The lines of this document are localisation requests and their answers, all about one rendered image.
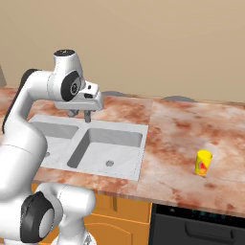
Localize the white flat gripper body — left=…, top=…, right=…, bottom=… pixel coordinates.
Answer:
left=54, top=91, right=105, bottom=112

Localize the white double basin sink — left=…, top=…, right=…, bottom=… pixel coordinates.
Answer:
left=28, top=113, right=149, bottom=182

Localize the yellow cup with red print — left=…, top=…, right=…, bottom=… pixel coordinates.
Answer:
left=194, top=149, right=214, bottom=177

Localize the grey object at picture edge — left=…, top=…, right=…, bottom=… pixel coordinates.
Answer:
left=0, top=64, right=8, bottom=88

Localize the orange wooden drawer front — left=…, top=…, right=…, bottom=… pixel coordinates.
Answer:
left=91, top=192, right=153, bottom=225

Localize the orange wooden cupboard door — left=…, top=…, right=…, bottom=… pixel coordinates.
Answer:
left=39, top=212, right=151, bottom=245

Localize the black dishwasher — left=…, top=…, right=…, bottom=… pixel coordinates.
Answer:
left=148, top=203, right=245, bottom=245

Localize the black dishwasher handle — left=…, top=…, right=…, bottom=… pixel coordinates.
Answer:
left=184, top=220, right=236, bottom=242

